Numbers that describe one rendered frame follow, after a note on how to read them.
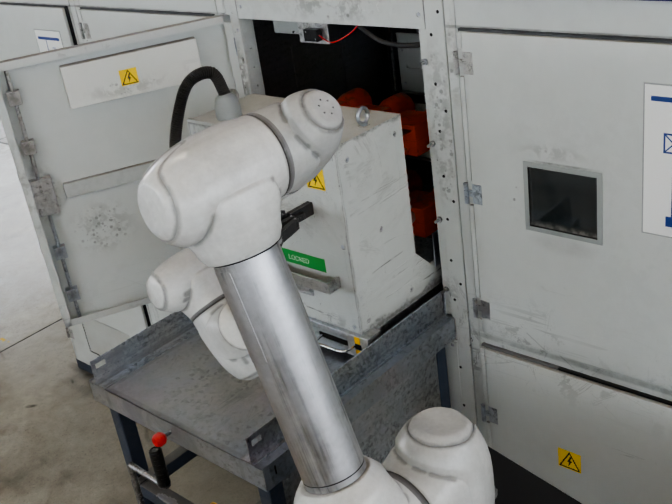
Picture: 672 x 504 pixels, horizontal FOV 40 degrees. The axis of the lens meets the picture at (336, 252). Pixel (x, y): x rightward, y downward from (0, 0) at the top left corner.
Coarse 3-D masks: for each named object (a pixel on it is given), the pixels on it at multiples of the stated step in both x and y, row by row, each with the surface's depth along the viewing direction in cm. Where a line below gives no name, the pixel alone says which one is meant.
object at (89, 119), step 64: (0, 64) 221; (64, 64) 228; (128, 64) 232; (192, 64) 238; (64, 128) 235; (128, 128) 241; (64, 192) 241; (128, 192) 247; (64, 256) 245; (128, 256) 254; (64, 320) 251
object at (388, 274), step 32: (256, 96) 234; (352, 128) 201; (384, 128) 202; (352, 160) 196; (384, 160) 205; (352, 192) 199; (384, 192) 207; (352, 224) 201; (384, 224) 210; (352, 256) 203; (384, 256) 212; (416, 256) 222; (384, 288) 215; (416, 288) 224; (384, 320) 217
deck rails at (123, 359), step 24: (432, 312) 226; (144, 336) 230; (168, 336) 236; (384, 336) 213; (408, 336) 220; (96, 360) 221; (120, 360) 226; (144, 360) 229; (360, 360) 208; (384, 360) 215; (96, 384) 222; (336, 384) 203; (264, 432) 188; (264, 456) 189
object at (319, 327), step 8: (312, 320) 221; (320, 320) 220; (320, 328) 220; (328, 328) 218; (336, 328) 216; (328, 336) 219; (336, 336) 217; (344, 336) 215; (360, 336) 211; (368, 336) 211; (376, 336) 212; (328, 344) 220; (336, 344) 218; (344, 344) 216; (360, 344) 212; (368, 344) 210
